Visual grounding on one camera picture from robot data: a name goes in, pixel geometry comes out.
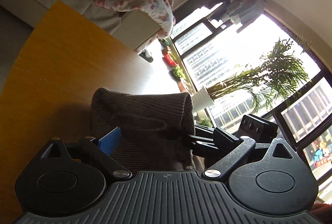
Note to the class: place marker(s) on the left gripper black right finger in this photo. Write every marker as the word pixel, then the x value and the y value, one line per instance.
pixel 225 142

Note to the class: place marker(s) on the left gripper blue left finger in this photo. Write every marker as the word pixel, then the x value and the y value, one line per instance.
pixel 109 142

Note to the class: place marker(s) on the striped grey knit garment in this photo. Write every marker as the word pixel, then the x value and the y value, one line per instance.
pixel 153 129

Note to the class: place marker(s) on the white ribbed plant pot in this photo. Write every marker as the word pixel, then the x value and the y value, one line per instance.
pixel 201 100

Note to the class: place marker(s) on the green palm plant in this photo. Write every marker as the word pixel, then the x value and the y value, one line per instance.
pixel 278 76

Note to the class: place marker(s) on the red bowl on sill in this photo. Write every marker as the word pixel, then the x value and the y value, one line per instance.
pixel 167 57

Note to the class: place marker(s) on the floral pink white blanket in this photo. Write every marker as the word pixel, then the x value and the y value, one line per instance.
pixel 160 11

